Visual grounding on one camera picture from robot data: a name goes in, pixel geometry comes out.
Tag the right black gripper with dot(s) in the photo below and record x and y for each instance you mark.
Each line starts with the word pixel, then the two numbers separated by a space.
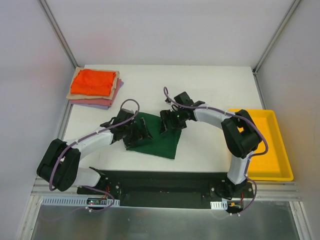
pixel 170 121

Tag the left white cable duct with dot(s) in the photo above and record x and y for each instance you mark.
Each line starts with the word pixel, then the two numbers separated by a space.
pixel 79 201

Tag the white cable duct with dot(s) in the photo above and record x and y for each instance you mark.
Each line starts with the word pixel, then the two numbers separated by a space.
pixel 219 205
pixel 79 201

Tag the dark green t shirt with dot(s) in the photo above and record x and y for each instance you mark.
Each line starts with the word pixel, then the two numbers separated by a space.
pixel 162 145

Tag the aluminium front rail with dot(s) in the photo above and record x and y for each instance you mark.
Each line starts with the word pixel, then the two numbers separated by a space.
pixel 266 191

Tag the left aluminium frame post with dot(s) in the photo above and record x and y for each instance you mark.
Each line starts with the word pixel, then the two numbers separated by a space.
pixel 57 31

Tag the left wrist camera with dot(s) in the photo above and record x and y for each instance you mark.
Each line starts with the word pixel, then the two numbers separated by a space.
pixel 123 115

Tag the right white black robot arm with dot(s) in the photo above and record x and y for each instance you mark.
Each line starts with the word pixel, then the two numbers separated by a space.
pixel 240 136

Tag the right aluminium frame post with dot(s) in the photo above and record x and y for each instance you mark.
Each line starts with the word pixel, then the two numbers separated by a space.
pixel 276 35

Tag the folded pink t shirt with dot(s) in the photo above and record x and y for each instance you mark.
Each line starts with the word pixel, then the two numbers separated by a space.
pixel 98 102

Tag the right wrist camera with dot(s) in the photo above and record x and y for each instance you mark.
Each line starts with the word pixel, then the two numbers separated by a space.
pixel 183 100

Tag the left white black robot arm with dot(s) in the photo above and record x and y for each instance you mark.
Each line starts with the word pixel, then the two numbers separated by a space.
pixel 60 163

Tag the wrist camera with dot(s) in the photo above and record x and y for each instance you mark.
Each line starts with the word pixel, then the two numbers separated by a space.
pixel 183 100
pixel 123 115

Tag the yellow plastic tray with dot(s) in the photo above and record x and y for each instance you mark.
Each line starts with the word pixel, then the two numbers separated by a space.
pixel 275 164

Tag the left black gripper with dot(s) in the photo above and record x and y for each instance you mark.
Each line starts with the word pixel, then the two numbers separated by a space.
pixel 136 133

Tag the right white cable duct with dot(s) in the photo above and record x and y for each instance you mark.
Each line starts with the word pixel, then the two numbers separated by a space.
pixel 219 205

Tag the folded orange t shirt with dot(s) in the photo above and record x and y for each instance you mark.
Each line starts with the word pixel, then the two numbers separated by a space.
pixel 91 82

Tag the folded beige t shirt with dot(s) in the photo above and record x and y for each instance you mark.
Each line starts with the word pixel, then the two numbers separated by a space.
pixel 70 96

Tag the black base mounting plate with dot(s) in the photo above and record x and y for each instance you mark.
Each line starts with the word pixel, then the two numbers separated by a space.
pixel 156 189

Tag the aluminium frame post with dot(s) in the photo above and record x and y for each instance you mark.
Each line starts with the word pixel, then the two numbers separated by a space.
pixel 57 31
pixel 276 35

